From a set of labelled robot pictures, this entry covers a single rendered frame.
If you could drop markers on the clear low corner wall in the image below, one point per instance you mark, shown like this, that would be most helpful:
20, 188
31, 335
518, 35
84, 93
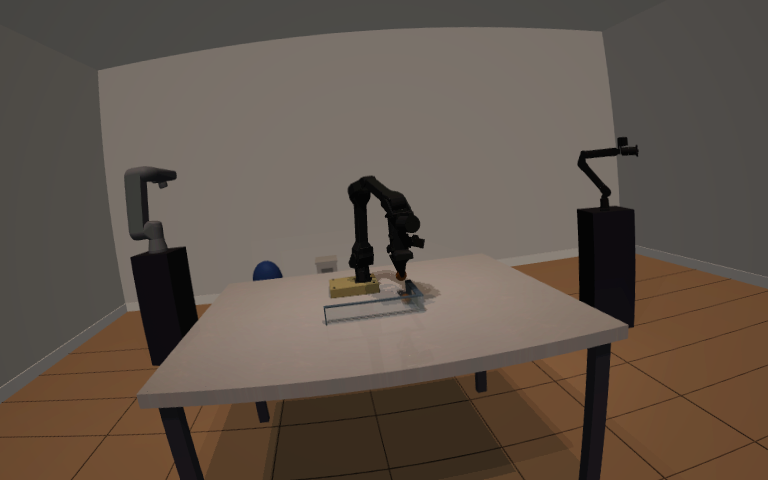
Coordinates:
373, 311

